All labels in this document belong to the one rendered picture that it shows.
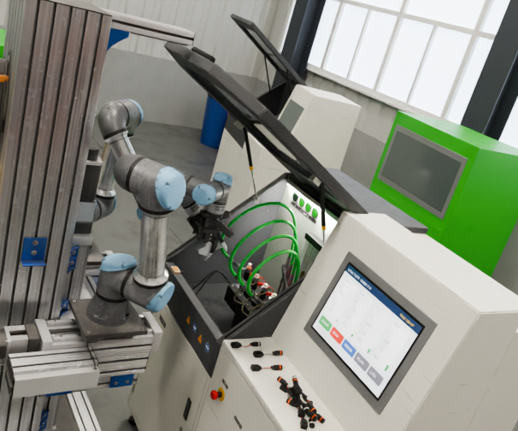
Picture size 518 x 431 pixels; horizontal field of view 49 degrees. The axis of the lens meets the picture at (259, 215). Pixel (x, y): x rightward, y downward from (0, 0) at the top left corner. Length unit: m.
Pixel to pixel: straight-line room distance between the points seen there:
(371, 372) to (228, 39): 8.07
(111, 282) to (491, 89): 4.77
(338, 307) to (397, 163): 3.38
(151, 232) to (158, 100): 7.57
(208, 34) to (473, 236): 5.70
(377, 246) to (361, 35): 6.22
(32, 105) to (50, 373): 0.83
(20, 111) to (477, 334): 1.51
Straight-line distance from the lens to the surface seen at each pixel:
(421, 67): 7.26
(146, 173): 1.70
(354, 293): 2.08
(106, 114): 2.29
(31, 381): 1.97
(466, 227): 5.06
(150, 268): 1.87
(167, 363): 2.76
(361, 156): 7.70
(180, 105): 9.47
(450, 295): 1.85
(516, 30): 6.12
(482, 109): 6.12
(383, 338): 1.97
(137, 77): 9.09
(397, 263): 1.99
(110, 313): 2.06
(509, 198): 5.27
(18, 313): 2.19
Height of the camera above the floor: 2.19
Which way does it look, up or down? 20 degrees down
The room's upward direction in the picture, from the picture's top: 17 degrees clockwise
